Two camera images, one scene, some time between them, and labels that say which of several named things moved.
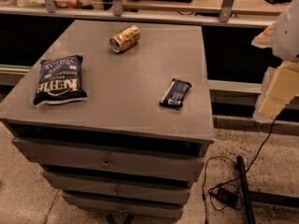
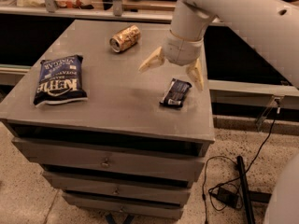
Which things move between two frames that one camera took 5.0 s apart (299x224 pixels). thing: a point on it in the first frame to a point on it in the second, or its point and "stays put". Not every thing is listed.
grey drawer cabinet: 119,116 stays put
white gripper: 288,36 to 182,50
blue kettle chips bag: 61,79 stays put
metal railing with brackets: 225,20 stays put
